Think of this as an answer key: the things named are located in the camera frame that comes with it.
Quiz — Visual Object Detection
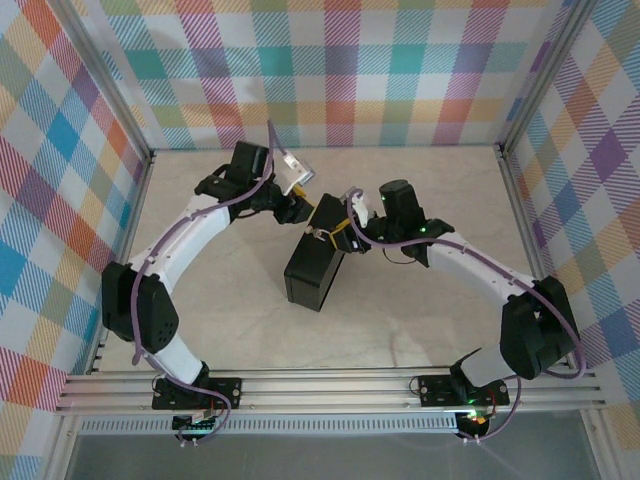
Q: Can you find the circuit board with green lights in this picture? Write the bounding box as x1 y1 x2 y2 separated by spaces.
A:
172 413 222 435

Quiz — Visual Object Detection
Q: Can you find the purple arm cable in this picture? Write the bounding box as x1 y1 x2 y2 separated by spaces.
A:
130 118 235 449
347 185 587 444

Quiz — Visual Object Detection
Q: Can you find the black box with starry print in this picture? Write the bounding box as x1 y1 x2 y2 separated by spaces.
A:
282 193 371 314

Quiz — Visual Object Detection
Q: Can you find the aluminium table side rail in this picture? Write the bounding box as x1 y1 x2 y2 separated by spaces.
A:
42 149 157 480
497 143 574 369

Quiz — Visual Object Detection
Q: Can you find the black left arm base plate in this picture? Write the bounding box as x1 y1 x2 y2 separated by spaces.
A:
152 377 244 412

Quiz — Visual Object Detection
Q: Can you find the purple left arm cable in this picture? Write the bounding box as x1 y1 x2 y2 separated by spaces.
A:
130 118 235 449

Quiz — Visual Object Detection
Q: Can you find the slotted grey cable duct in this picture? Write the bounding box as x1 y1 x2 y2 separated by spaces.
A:
79 412 461 437

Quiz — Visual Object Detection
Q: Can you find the aluminium frame post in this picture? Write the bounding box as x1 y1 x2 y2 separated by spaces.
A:
47 0 157 169
498 0 601 156

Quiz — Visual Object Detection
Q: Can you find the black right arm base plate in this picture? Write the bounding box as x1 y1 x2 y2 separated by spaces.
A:
417 373 511 407

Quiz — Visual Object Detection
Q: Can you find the round black controller board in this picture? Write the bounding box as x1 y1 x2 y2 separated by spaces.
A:
457 409 494 437

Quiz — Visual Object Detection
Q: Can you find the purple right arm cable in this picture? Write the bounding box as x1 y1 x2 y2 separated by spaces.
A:
347 185 587 444

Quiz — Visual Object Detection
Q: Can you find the aluminium mounting rail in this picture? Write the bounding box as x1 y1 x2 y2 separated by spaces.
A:
53 367 609 416

